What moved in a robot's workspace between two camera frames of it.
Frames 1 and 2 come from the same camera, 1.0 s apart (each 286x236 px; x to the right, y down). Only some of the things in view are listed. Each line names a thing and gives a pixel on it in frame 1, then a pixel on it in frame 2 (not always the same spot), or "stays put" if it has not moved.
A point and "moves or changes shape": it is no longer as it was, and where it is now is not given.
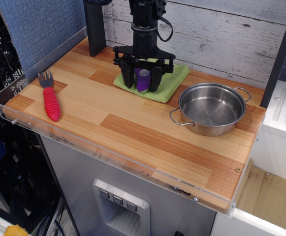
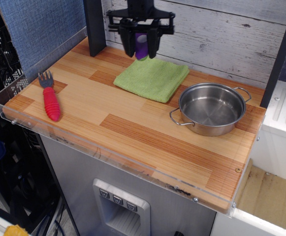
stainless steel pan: x=213 y=108 stays put
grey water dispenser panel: x=122 y=213 stays put
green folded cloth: x=170 y=83 stays put
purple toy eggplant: x=143 y=78 moves or changes shape
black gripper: x=144 y=52 → x=141 y=14
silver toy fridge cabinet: x=103 y=199 stays put
